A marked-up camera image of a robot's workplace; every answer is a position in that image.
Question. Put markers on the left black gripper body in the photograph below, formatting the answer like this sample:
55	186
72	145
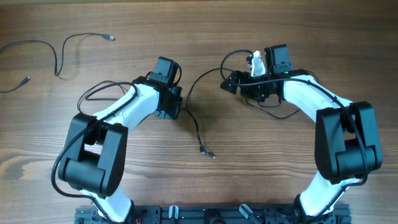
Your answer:
170	111

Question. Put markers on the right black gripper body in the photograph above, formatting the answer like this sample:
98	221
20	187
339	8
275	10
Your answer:
259	91

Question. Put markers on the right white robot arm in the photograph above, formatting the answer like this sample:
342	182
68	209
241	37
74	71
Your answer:
347	145

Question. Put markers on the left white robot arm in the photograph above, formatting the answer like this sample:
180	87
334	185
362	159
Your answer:
93	158

